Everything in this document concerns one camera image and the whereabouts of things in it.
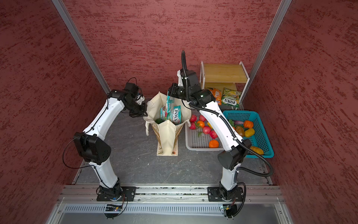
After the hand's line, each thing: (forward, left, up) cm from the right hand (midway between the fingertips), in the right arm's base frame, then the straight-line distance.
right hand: (166, 92), depth 71 cm
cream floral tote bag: (-12, +1, -21) cm, 24 cm away
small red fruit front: (-7, -29, -33) cm, 45 cm away
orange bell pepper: (+1, -55, -33) cm, 65 cm away
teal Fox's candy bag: (+4, +1, -25) cm, 25 cm away
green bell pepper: (0, +8, -25) cm, 26 cm away
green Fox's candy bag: (+15, -43, -21) cm, 50 cm away
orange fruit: (-13, -28, -34) cm, 46 cm away
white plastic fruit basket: (-10, -15, -39) cm, 43 cm away
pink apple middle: (-2, -25, -35) cm, 43 cm away
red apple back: (+8, -22, -34) cm, 42 cm away
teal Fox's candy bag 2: (+5, -2, -23) cm, 23 cm away
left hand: (-3, +14, -18) cm, 23 cm away
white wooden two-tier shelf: (+27, -36, -11) cm, 46 cm away
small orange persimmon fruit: (+2, -21, -33) cm, 39 cm away
